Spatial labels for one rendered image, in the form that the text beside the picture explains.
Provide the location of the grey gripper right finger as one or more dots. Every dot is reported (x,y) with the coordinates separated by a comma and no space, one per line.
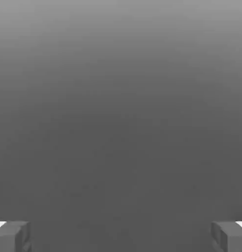
(231,236)

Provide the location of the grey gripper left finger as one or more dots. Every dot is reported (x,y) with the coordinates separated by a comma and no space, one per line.
(10,236)

